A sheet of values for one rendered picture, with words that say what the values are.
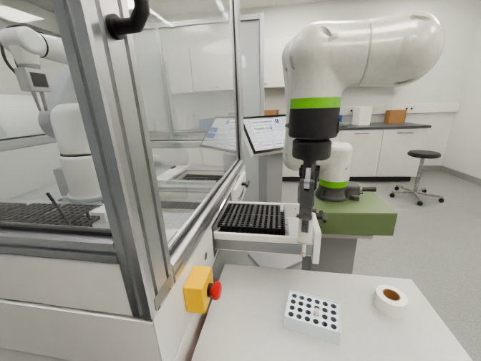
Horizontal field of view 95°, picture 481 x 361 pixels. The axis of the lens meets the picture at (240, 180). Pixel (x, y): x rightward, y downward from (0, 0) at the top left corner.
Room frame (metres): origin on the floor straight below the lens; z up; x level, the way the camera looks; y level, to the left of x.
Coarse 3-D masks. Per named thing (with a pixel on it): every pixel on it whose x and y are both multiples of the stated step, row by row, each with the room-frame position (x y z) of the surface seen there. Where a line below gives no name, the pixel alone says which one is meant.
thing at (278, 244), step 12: (264, 204) 0.82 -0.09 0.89; (276, 204) 0.81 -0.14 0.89; (288, 204) 0.80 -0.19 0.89; (288, 216) 0.80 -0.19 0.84; (216, 228) 0.73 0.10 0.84; (288, 228) 0.71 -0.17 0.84; (216, 240) 0.61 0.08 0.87; (228, 240) 0.60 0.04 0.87; (240, 240) 0.60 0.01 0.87; (252, 240) 0.59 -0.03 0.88; (264, 240) 0.58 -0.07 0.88; (276, 240) 0.58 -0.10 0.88; (288, 240) 0.57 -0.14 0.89; (312, 240) 0.56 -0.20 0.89; (264, 252) 0.58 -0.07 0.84; (276, 252) 0.57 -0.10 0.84; (288, 252) 0.57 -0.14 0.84; (300, 252) 0.56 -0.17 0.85
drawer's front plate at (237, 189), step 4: (244, 172) 1.16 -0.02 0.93; (240, 176) 1.09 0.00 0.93; (244, 176) 1.13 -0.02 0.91; (240, 180) 1.02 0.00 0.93; (244, 180) 1.13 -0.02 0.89; (236, 184) 0.97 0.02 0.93; (240, 184) 1.01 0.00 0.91; (236, 188) 0.91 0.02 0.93; (240, 188) 1.01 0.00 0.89; (244, 188) 1.12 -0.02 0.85; (236, 192) 0.90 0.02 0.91; (240, 192) 1.01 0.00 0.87; (244, 192) 1.11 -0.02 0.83; (236, 196) 0.90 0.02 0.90; (236, 200) 0.90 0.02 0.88; (240, 200) 1.00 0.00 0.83
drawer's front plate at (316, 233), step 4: (316, 220) 0.61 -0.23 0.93; (316, 224) 0.58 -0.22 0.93; (316, 228) 0.56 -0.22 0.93; (312, 232) 0.58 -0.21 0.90; (316, 232) 0.54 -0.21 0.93; (320, 232) 0.54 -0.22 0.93; (312, 236) 0.58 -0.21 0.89; (316, 236) 0.54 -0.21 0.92; (320, 236) 0.54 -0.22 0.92; (316, 240) 0.54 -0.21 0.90; (320, 240) 0.54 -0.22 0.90; (316, 244) 0.54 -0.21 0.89; (320, 244) 0.54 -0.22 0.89; (316, 248) 0.54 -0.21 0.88; (312, 252) 0.56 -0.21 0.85; (316, 252) 0.54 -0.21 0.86; (312, 256) 0.55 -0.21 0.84; (316, 256) 0.54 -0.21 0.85; (312, 260) 0.55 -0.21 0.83; (316, 260) 0.54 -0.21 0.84
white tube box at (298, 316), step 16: (288, 304) 0.42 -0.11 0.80; (304, 304) 0.42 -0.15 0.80; (320, 304) 0.42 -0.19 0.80; (336, 304) 0.42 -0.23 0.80; (288, 320) 0.39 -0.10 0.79; (304, 320) 0.38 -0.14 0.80; (320, 320) 0.38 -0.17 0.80; (336, 320) 0.38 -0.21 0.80; (320, 336) 0.36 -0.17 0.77; (336, 336) 0.35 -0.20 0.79
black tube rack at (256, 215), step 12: (228, 204) 0.81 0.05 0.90; (240, 204) 0.81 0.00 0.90; (252, 204) 0.80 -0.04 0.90; (228, 216) 0.71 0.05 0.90; (240, 216) 0.70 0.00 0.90; (252, 216) 0.70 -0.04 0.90; (264, 216) 0.70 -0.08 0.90; (276, 216) 0.70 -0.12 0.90; (228, 228) 0.67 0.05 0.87; (240, 228) 0.67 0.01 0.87; (252, 228) 0.63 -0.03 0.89; (264, 228) 0.62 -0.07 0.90; (276, 228) 0.61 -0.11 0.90
